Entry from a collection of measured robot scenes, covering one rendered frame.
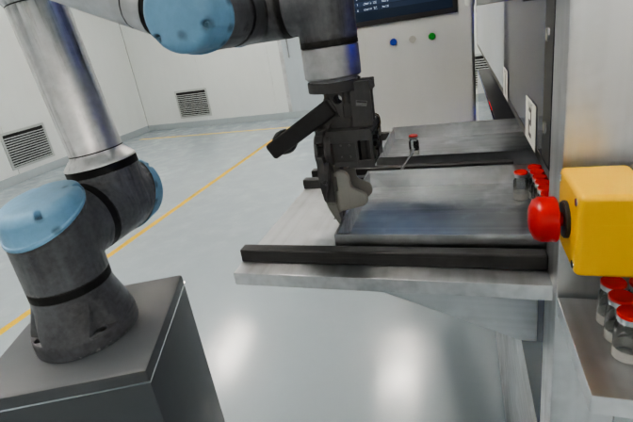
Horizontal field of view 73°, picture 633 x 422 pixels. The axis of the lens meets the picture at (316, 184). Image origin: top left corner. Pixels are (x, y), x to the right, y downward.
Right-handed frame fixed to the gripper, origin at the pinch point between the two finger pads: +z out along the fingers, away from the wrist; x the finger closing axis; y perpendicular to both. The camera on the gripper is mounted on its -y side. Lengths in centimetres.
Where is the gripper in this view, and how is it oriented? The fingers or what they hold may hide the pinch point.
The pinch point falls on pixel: (336, 216)
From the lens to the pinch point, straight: 64.3
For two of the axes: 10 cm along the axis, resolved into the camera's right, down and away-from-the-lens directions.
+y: 9.5, -0.3, -3.2
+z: 1.4, 9.3, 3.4
